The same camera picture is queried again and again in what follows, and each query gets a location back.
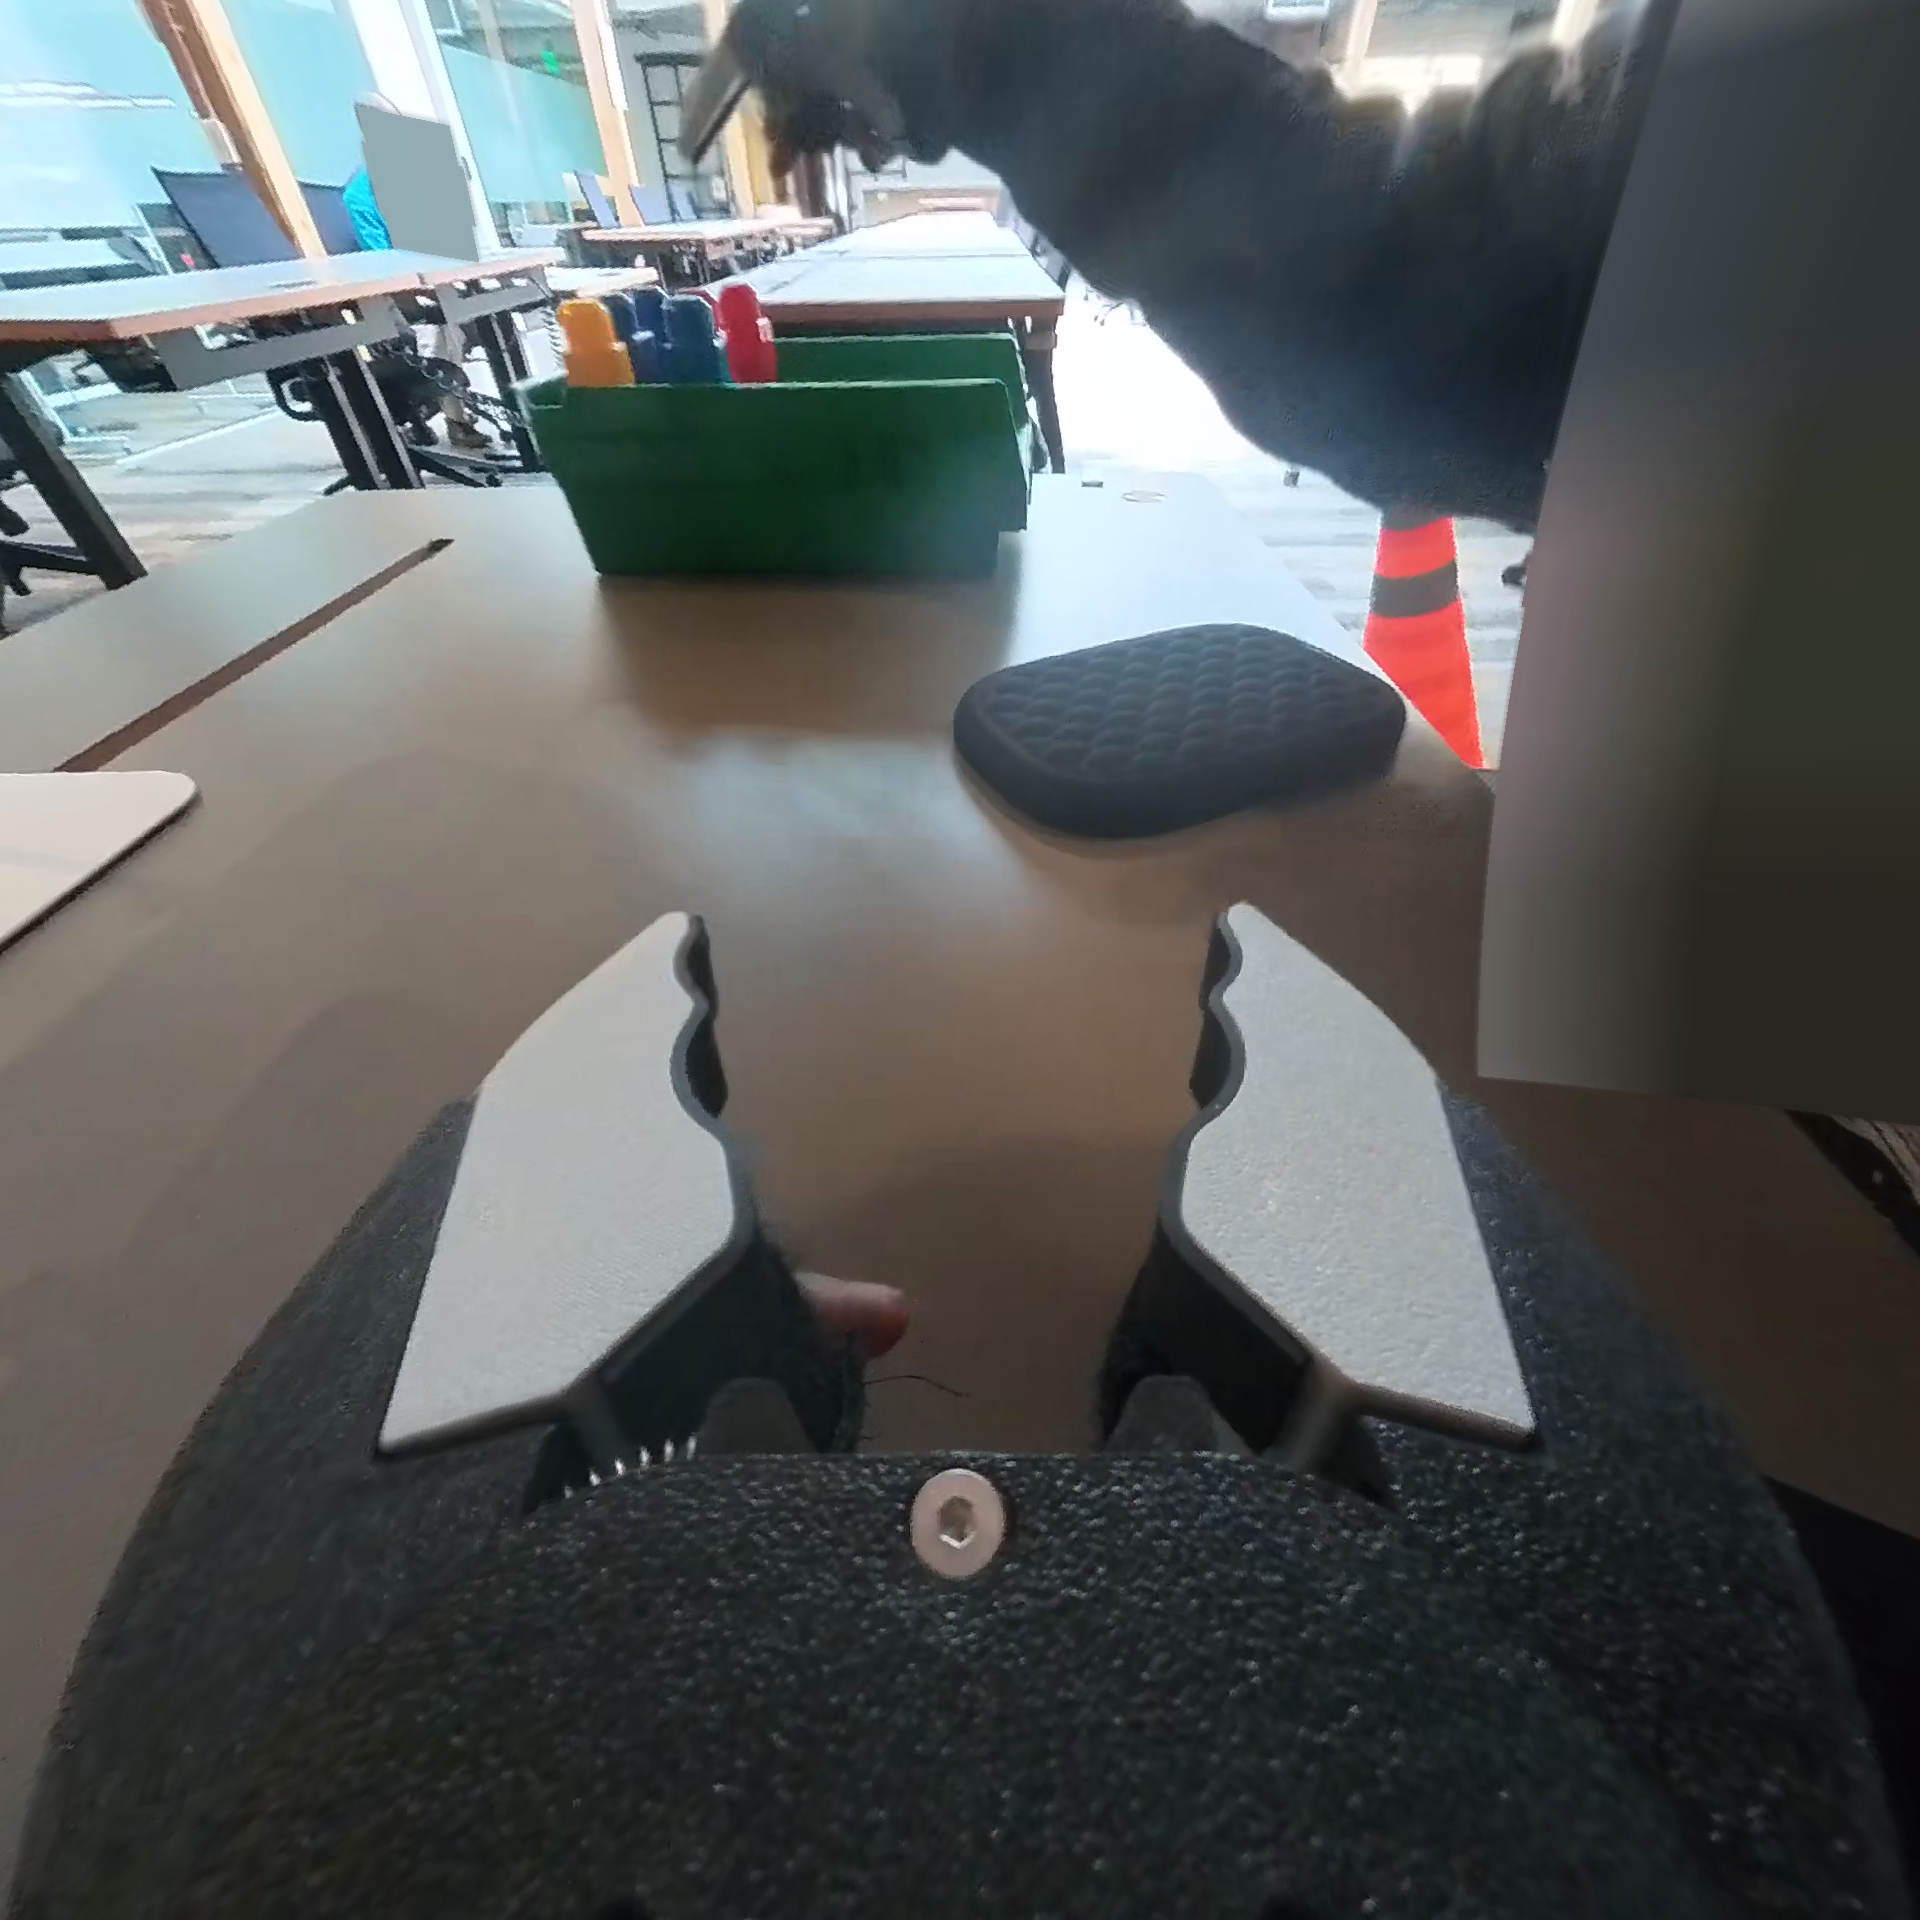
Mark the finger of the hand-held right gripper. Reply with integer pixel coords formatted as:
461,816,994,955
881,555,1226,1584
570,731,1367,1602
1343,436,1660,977
682,34,756,168

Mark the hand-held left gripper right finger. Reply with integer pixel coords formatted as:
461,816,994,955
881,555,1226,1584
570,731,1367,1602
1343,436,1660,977
1178,900,1538,1453

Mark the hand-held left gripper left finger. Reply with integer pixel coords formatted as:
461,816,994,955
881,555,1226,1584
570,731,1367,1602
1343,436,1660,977
376,912,756,1460

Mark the person's right forearm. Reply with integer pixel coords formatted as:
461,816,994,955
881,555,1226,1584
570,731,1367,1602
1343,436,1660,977
900,0,1666,531

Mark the row of coloured flat blocks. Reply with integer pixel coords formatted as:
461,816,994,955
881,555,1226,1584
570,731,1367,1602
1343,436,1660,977
555,278,782,387

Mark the person's right hand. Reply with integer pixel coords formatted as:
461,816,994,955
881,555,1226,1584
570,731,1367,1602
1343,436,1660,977
743,0,962,179

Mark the person's left hand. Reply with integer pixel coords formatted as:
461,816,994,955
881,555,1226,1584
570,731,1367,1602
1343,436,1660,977
795,1270,914,1361

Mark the wooden top office desk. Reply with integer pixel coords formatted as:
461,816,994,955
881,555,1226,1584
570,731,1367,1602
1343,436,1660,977
743,210,1071,474
0,244,569,590

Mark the black wrist rest pad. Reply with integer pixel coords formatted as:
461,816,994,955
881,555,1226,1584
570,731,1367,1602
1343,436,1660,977
953,621,1411,838

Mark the orange traffic cone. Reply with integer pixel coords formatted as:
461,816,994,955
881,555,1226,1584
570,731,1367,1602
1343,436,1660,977
1360,510,1490,770

